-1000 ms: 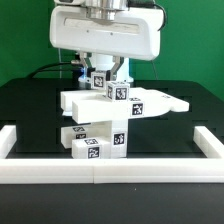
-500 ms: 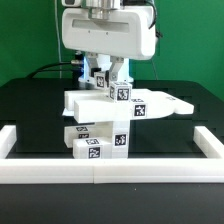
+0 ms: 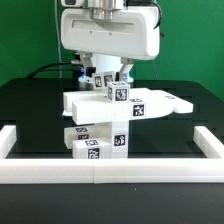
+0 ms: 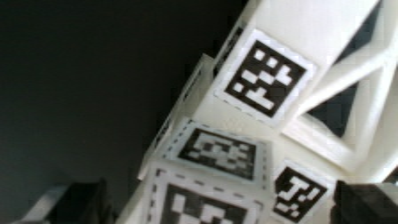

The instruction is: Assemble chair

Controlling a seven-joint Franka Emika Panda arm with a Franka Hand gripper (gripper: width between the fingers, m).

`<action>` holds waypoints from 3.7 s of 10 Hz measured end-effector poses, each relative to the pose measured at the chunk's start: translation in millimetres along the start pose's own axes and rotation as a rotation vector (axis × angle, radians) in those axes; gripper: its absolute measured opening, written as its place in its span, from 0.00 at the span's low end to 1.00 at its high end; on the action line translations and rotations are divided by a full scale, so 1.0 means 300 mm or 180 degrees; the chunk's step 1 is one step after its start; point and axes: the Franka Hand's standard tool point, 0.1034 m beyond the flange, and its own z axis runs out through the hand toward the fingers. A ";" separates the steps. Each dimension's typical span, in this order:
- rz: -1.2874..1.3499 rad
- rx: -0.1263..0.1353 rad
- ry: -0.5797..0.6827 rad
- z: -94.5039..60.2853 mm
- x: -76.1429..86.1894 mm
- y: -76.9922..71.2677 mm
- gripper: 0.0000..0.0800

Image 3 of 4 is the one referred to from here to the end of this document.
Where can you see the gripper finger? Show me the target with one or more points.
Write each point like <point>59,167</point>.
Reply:
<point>126,67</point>
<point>88,68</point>

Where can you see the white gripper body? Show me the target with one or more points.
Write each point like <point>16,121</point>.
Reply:
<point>132,33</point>

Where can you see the white chair back frame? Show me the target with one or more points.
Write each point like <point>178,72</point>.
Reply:
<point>89,107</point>

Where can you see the white chair seat part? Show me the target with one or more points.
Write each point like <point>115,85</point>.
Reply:
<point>116,132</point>

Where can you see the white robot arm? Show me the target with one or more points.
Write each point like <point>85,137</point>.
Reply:
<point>103,10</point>

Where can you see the white left fence block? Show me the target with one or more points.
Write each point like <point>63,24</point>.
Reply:
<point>7,140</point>

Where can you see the white fence block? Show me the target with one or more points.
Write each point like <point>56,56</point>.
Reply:
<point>208,143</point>
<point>7,140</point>

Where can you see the white right fence block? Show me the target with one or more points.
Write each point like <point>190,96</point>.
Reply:
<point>208,143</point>

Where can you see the white front fence bar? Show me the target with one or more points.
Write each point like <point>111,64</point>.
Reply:
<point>38,171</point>

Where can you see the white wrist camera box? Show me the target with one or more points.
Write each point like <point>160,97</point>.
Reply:
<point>74,3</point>

